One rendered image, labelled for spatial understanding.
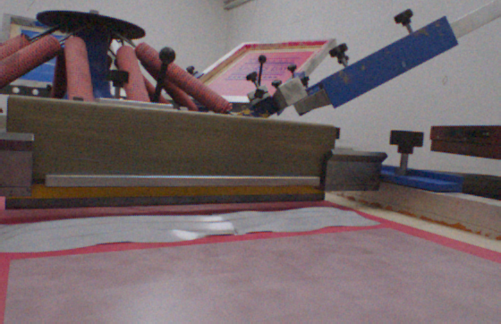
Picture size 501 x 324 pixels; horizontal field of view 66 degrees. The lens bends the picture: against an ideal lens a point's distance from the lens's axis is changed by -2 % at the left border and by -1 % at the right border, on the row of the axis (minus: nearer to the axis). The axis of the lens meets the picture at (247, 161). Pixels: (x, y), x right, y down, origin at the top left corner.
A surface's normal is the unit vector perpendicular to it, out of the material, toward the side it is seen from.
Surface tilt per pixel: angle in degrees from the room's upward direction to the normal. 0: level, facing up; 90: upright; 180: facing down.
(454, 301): 0
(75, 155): 90
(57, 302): 0
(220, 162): 90
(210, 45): 90
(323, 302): 0
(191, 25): 90
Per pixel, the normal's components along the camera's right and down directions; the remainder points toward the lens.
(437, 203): -0.87, -0.03
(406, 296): 0.08, -0.99
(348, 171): 0.49, 0.11
